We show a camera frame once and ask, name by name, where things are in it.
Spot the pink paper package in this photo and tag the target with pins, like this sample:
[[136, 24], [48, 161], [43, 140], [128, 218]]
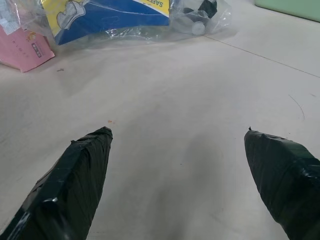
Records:
[[20, 45]]

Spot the blue yellow bagged product pack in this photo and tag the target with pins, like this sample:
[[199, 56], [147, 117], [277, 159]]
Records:
[[112, 20]]

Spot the green mat corner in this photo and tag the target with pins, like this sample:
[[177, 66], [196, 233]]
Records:
[[291, 7]]

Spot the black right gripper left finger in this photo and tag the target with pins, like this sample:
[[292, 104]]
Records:
[[67, 185]]

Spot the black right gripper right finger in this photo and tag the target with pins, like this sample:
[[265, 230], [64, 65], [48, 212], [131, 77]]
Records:
[[282, 175]]

